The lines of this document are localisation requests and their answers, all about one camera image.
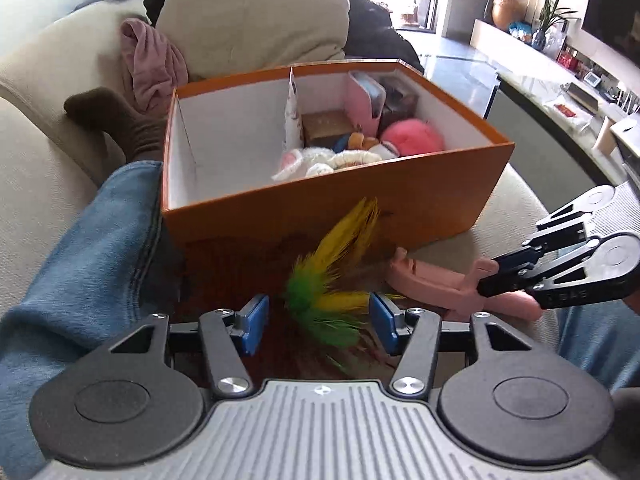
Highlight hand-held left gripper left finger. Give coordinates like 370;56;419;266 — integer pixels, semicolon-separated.
106;293;271;401

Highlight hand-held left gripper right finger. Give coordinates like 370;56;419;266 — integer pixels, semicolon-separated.
369;291;534;402

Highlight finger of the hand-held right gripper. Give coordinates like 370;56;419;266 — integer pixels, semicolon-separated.
476;239;602;307
490;201;593;274

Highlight pink plastic tool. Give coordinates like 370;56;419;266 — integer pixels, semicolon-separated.
384;246;544;322

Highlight yellow green feather toy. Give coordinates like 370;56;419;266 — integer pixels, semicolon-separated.
283;196;401;376

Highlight orange cardboard box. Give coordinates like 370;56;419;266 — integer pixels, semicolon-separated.
160;58;516;257

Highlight gold square box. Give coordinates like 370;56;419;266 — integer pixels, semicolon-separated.
301;109;354;149

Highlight person's right leg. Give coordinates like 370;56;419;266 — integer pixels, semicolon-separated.
556;304;640;392

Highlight person's leg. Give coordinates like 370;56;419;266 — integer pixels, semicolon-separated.
0;160;187;466
556;304;640;392

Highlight paper cup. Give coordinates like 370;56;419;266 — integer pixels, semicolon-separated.
593;115;622;157

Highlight marble coffee table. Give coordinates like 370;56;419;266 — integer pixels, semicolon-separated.
496;66;640;188

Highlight white plush toy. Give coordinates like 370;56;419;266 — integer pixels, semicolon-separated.
271;147;334;183

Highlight pink fluffy ball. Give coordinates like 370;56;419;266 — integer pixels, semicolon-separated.
378;118;447;158

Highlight white tv cabinet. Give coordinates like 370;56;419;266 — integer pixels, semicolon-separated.
471;18;640;111

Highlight blue orange plush toy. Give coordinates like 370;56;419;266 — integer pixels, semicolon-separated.
333;131;382;154

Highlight person's left leg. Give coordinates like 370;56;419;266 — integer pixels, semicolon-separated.
0;160;187;466

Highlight brown speckled box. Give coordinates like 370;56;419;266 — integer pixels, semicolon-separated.
378;75;419;132

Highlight white cardboard divider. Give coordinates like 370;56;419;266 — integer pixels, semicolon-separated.
282;66;302;154

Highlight pink case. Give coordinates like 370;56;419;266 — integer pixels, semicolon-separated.
346;70;388;137

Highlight green potted plant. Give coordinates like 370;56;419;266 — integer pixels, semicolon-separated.
536;0;582;37

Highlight copper vase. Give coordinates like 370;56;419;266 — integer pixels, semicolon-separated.
492;0;522;29

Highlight black television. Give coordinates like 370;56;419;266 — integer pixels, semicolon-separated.
582;0;640;67

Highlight brown sock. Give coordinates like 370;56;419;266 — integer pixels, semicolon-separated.
63;87;168;164

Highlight beige sofa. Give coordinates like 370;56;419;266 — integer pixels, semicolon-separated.
0;0;566;346

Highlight black padded jacket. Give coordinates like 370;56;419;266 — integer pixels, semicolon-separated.
345;0;426;73

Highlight pink cloth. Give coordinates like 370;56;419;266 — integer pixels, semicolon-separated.
119;18;190;115

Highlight beige cushion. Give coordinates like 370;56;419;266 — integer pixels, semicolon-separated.
156;0;352;81

